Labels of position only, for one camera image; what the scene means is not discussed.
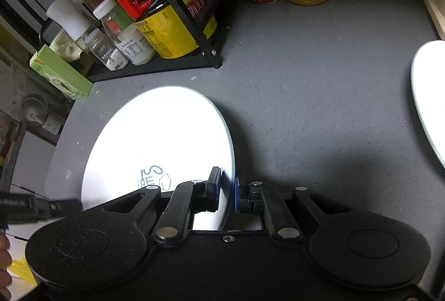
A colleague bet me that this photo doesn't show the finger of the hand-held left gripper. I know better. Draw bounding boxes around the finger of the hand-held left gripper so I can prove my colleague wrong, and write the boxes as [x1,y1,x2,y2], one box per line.
[49,199,84,219]

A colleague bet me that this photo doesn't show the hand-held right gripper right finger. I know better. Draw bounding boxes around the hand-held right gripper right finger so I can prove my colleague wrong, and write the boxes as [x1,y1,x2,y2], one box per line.
[234,177,349,242]

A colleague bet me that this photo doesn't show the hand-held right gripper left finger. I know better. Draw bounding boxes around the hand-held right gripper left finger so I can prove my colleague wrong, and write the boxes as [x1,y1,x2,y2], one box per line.
[100,167,222,246]

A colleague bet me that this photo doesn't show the deep white plate script print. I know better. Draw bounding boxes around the deep white plate script print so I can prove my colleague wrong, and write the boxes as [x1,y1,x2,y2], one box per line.
[81,86,236,231]

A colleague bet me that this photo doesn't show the person's left hand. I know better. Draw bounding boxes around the person's left hand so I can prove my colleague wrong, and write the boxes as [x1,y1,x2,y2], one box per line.
[0,232,12,288]

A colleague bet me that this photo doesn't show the small white desk fan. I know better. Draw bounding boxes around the small white desk fan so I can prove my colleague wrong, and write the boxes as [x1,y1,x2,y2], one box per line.
[19,93,65,137]

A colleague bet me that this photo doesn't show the green carton box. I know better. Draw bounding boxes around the green carton box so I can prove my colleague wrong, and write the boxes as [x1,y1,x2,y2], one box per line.
[29,44,95,101]

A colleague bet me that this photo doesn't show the black metal shelf rack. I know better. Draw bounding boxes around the black metal shelf rack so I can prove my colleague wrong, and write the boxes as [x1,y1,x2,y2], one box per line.
[10,0,231,83]

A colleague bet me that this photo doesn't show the small clear spice jar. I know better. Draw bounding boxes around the small clear spice jar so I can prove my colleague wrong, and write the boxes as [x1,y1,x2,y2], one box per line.
[84,28,129,71]

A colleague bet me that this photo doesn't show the crumpled white cloth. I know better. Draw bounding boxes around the crumpled white cloth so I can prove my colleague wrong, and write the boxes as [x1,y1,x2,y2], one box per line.
[48,28,86,64]

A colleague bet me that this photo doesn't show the white plastic jar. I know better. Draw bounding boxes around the white plastic jar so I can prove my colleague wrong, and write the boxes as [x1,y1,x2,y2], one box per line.
[115,24,157,66]

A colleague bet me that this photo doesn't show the white cap green jar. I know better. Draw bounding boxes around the white cap green jar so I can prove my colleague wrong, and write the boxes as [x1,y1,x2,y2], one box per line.
[93,0,135,41]

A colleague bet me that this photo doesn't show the small white plate cutlery print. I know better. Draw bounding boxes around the small white plate cutlery print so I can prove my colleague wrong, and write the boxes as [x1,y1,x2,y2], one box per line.
[411,40,445,169]

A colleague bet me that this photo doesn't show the cream kettle base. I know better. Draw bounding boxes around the cream kettle base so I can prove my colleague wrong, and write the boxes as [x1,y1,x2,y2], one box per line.
[421,0,445,41]

